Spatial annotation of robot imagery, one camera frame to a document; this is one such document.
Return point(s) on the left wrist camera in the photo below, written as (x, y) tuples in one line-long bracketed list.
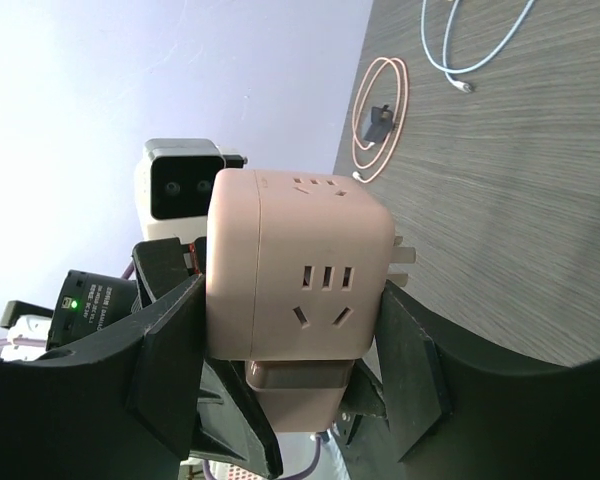
[(173, 184)]

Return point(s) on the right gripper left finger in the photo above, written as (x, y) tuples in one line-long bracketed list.
[(117, 404)]

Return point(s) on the dark charger plug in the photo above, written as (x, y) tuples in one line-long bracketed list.
[(378, 124)]

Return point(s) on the pink charger plug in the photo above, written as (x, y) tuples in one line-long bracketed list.
[(299, 396)]

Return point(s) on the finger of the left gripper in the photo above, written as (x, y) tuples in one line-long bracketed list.
[(362, 406), (231, 426)]

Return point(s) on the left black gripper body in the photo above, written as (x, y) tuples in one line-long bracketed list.
[(161, 265)]

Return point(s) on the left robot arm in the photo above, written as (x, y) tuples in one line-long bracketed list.
[(87, 303)]

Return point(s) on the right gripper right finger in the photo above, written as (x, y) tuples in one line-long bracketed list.
[(462, 407)]

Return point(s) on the pink cube socket adapter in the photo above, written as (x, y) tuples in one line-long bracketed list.
[(296, 266)]

